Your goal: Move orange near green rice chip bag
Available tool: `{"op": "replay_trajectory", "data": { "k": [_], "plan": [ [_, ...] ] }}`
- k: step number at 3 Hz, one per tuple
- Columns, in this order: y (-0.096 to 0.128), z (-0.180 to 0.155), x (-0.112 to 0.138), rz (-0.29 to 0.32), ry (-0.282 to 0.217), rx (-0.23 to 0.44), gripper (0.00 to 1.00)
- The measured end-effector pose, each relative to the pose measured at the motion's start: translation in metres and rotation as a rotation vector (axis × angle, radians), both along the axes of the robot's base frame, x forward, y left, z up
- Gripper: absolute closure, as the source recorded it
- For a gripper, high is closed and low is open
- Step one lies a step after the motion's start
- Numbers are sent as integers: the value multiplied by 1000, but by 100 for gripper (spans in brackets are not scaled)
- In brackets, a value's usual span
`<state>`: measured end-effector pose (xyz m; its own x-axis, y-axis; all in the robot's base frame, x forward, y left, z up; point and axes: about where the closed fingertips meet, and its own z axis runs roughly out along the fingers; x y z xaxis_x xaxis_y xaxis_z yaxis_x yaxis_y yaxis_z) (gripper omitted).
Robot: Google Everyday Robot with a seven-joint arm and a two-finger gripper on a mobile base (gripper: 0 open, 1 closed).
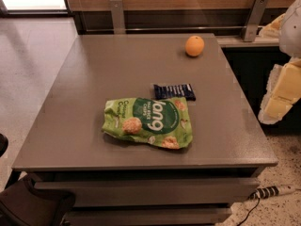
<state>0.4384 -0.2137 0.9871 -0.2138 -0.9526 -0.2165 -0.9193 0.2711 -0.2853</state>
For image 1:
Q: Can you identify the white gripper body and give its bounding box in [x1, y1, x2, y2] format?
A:
[279, 0, 301, 57]

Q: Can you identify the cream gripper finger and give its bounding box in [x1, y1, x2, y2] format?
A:
[259, 14, 285, 38]
[258, 58, 301, 124]

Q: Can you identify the orange fruit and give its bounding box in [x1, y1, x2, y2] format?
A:
[185, 36, 204, 57]

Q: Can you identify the green rice chip bag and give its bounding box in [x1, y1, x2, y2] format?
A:
[103, 97, 193, 150]

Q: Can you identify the dark blue snack wrapper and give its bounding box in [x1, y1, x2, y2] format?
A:
[153, 84, 196, 101]

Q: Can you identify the white power strip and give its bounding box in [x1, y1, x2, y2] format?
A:
[248, 185, 295, 200]

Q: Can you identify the upper grey drawer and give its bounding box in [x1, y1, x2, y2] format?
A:
[35, 178, 259, 207]

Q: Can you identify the grey drawer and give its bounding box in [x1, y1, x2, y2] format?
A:
[66, 208, 231, 226]
[35, 178, 259, 207]

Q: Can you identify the lower grey drawer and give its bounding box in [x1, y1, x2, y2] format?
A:
[66, 208, 231, 226]

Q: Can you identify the dark chair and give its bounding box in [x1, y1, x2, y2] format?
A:
[0, 133, 76, 226]

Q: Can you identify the right metal bracket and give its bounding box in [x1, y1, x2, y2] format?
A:
[241, 0, 269, 42]

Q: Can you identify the metal bracket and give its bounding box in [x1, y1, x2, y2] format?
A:
[109, 0, 126, 34]
[241, 0, 269, 42]

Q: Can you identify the black cable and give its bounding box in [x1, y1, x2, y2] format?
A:
[236, 191, 262, 226]

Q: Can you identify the left metal bracket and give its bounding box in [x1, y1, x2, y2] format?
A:
[109, 0, 126, 34]

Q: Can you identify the metal rail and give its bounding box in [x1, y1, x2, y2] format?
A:
[85, 25, 264, 34]

